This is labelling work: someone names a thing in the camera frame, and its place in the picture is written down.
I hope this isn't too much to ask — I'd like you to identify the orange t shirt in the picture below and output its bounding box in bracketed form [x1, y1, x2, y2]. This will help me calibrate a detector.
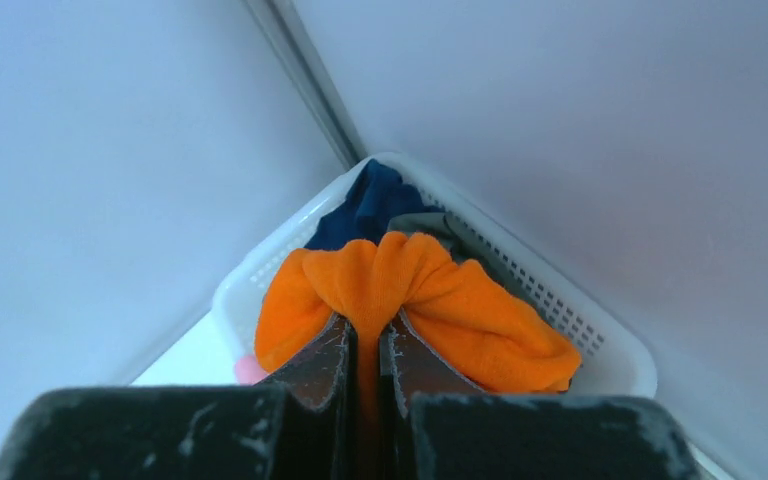
[254, 232, 582, 422]

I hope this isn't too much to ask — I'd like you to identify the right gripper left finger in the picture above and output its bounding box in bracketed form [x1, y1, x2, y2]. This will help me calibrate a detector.
[258, 314, 357, 479]

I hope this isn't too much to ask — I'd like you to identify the grey t shirt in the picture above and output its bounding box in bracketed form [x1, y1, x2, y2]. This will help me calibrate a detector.
[388, 212, 546, 319]

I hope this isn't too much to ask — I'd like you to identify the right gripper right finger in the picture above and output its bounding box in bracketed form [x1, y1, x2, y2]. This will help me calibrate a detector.
[378, 311, 485, 479]

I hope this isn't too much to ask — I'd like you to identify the aluminium frame rail right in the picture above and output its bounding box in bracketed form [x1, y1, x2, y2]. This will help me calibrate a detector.
[244, 0, 368, 170]

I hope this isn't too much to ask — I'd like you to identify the pink t shirt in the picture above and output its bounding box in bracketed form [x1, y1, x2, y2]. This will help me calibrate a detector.
[233, 354, 269, 385]

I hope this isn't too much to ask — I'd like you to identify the navy blue t shirt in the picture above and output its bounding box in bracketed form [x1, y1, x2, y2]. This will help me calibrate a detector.
[304, 159, 442, 251]

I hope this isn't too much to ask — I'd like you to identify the white plastic laundry basket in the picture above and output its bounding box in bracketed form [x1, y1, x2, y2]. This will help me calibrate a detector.
[211, 152, 658, 398]

